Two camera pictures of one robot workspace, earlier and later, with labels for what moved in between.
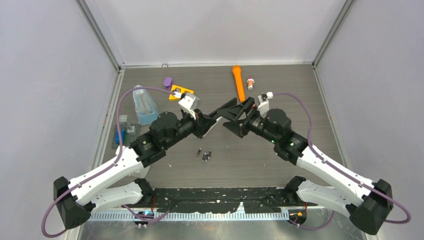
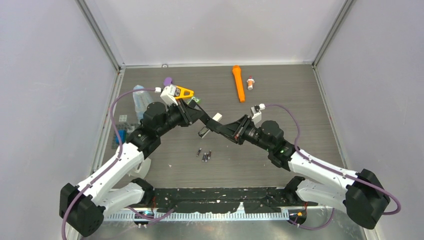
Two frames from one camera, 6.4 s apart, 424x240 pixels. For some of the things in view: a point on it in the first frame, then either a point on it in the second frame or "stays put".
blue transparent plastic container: [147, 108] stays put
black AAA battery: [199, 151] stays put
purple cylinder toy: [168, 82] stays put
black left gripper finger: [233, 102] -> [194, 106]
